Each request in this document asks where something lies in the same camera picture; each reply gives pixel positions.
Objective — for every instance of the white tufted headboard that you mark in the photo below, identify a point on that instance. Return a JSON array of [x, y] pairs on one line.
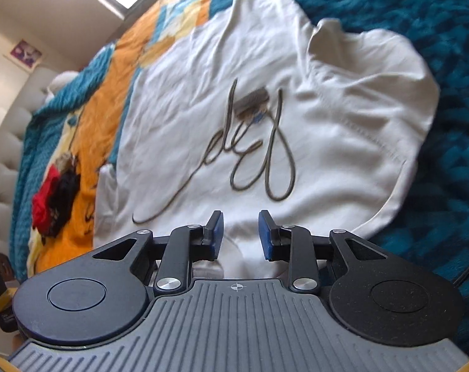
[[6, 131]]

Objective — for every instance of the white sweatshirt with script print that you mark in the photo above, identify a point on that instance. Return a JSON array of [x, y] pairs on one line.
[[335, 124]]

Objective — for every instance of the black and yellow box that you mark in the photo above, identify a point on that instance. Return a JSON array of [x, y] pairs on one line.
[[0, 290]]

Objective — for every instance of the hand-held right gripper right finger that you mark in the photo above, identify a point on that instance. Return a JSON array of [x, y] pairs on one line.
[[264, 236]]

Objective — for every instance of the orange printed blanket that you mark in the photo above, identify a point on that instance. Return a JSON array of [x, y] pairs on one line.
[[103, 97]]

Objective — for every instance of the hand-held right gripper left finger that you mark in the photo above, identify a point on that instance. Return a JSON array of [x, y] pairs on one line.
[[218, 236]]

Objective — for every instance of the white pillow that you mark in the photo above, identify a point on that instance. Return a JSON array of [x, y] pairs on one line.
[[60, 83]]

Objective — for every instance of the purple wall picture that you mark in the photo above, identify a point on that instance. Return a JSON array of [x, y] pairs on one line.
[[25, 53]]

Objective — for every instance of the red and black clothes pile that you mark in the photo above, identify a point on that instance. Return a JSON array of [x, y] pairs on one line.
[[54, 197]]

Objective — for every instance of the teal patterned blanket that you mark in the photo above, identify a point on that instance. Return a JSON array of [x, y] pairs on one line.
[[432, 19]]

